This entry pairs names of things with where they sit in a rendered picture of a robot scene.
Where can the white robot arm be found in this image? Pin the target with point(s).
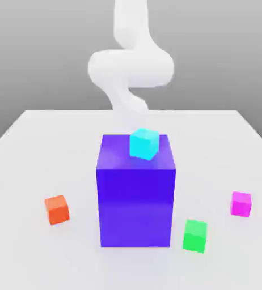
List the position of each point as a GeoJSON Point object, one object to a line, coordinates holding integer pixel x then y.
{"type": "Point", "coordinates": [131, 68]}

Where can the small cyan cube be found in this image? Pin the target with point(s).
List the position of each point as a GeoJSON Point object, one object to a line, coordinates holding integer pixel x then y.
{"type": "Point", "coordinates": [143, 145]}

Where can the small orange cube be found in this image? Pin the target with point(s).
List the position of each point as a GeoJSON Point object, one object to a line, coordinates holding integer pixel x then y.
{"type": "Point", "coordinates": [57, 210]}

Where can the small green cube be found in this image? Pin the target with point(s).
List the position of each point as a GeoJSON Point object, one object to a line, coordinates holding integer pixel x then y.
{"type": "Point", "coordinates": [194, 236]}

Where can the small magenta cube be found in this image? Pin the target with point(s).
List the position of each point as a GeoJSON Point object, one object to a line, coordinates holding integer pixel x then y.
{"type": "Point", "coordinates": [241, 205]}

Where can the large purple box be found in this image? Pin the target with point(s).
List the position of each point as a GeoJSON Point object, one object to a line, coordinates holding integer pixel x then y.
{"type": "Point", "coordinates": [135, 204]}

